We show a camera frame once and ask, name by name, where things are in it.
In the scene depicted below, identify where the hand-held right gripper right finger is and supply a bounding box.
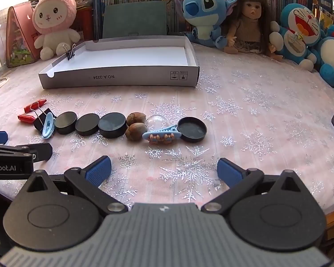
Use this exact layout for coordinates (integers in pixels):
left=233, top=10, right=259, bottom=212
left=201, top=158, right=309, bottom=215

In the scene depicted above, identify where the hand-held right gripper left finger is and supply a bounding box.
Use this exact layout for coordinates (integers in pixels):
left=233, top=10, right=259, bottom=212
left=25, top=156, right=128, bottom=215

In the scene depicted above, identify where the light blue hair clip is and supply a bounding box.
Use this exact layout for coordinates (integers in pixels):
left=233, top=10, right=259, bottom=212
left=42, top=112, right=56, bottom=140

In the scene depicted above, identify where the red-handled black binder clip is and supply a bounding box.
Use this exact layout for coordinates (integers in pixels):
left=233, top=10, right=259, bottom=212
left=17, top=99, right=57, bottom=132

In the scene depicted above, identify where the black round disc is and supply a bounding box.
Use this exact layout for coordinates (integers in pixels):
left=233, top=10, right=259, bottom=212
left=55, top=111, right=78, bottom=135
left=98, top=112, right=128, bottom=139
left=75, top=113, right=100, bottom=136

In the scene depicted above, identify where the brown nut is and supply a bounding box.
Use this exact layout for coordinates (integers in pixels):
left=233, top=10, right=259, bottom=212
left=126, top=112, right=147, bottom=125
left=125, top=123, right=149, bottom=142

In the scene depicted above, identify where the black round lid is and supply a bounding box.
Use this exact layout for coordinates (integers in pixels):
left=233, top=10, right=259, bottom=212
left=177, top=116, right=208, bottom=143

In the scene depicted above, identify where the blue bear hair clip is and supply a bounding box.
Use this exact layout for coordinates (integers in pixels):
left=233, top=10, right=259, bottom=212
left=142, top=125, right=182, bottom=145

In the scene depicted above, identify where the clear plastic dome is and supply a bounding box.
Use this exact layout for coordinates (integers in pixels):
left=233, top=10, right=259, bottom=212
left=145, top=115, right=171, bottom=134

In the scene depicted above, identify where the shallow grey cardboard box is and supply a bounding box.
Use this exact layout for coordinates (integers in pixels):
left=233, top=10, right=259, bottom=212
left=38, top=35, right=200, bottom=89

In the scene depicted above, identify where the pink triangular house box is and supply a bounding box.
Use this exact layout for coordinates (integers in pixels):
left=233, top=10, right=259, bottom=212
left=6, top=1, right=41, bottom=68

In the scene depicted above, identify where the pink rabbit plush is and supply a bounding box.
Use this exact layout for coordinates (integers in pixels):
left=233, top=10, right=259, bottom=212
left=32, top=0, right=81, bottom=61

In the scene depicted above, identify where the brown-haired doll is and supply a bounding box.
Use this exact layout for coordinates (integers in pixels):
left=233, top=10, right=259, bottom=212
left=223, top=0, right=284, bottom=62

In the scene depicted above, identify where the teal folder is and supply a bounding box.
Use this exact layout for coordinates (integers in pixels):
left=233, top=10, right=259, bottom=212
left=102, top=1, right=167, bottom=39

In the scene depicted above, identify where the blue alien plush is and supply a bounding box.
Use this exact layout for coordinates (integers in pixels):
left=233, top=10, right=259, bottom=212
left=174, top=0, right=240, bottom=49

